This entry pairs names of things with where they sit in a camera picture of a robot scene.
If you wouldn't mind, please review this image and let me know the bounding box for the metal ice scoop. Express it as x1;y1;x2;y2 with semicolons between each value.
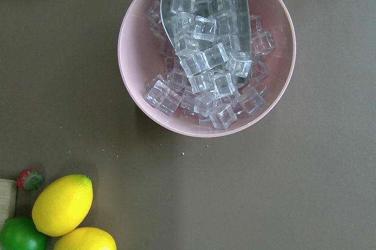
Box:
160;0;252;87

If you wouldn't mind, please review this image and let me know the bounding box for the pink bowl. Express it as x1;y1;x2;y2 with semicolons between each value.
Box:
117;0;297;138

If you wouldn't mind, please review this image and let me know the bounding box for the wooden cutting board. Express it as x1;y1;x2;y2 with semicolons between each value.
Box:
0;179;17;228

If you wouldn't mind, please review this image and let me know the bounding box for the green lime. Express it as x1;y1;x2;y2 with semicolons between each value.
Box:
1;217;50;250

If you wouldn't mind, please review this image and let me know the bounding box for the red strawberry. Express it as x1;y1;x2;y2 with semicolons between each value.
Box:
16;168;44;191

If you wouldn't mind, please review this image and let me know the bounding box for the yellow lemon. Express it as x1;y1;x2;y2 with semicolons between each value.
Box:
32;174;93;237
53;227;117;250

